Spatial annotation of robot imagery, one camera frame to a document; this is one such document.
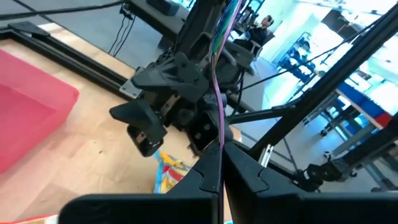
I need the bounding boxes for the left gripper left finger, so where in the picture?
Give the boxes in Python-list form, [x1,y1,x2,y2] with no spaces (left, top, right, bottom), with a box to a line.
[167,140,223,195]

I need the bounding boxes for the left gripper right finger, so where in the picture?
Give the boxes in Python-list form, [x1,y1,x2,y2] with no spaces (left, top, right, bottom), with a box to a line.
[223,142,305,224]

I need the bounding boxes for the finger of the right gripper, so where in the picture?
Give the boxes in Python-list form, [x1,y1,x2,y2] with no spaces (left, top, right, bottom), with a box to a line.
[131,52,210,103]
[109,99,168,146]

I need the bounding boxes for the blue ramen pack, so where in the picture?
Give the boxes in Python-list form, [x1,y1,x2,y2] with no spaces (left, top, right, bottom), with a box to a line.
[154,151,193,194]

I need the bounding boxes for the grey desk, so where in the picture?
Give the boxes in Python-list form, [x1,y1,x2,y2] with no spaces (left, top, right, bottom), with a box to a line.
[129,0,192,43]

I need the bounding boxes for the seated person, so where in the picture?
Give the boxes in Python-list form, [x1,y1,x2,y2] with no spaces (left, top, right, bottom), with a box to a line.
[233,14,276,60]

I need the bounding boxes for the pink plastic bin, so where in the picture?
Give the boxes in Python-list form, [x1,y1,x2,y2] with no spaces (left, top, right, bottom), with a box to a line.
[0,49,80,175]

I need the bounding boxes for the wheeled work table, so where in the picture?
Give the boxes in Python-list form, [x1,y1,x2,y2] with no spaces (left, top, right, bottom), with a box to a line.
[320,80,398,189]

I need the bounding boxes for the red storage bins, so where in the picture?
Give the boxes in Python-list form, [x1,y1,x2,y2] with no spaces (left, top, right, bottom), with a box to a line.
[374,111,396,128]

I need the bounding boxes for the thin black cable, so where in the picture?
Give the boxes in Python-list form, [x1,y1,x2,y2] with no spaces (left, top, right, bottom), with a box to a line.
[239,18,383,93]

